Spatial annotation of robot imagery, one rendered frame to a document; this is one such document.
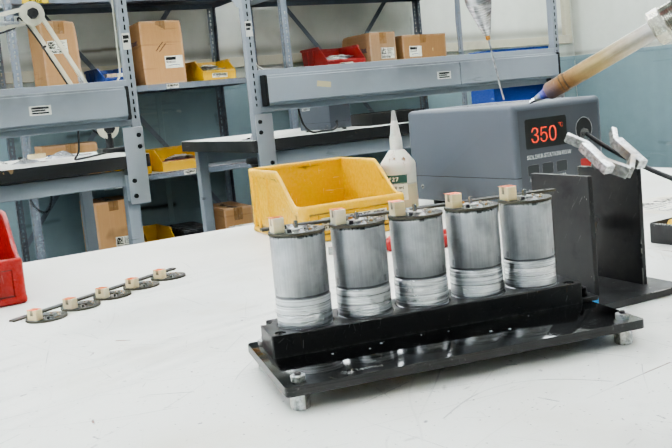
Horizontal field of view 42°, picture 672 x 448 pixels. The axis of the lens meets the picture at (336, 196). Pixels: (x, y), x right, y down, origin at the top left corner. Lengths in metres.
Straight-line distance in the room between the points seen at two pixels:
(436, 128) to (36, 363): 0.50
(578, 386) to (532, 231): 0.09
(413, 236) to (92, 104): 2.34
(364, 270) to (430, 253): 0.03
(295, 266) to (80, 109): 2.34
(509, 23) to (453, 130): 5.47
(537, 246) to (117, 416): 0.20
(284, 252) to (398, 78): 2.79
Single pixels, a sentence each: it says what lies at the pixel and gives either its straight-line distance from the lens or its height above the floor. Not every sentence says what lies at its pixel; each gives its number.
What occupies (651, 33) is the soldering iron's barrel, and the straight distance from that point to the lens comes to 0.40.
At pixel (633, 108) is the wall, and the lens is 6.34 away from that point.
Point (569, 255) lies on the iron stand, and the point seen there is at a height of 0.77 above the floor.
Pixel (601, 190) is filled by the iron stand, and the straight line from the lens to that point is 0.50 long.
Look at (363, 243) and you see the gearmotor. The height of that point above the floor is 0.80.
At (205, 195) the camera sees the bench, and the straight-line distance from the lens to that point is 3.52.
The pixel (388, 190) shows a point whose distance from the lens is 0.77.
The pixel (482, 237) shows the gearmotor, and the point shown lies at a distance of 0.40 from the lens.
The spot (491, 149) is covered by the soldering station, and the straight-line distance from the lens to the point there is 0.80.
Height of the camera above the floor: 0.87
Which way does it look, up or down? 6 degrees down
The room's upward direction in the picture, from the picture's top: 5 degrees counter-clockwise
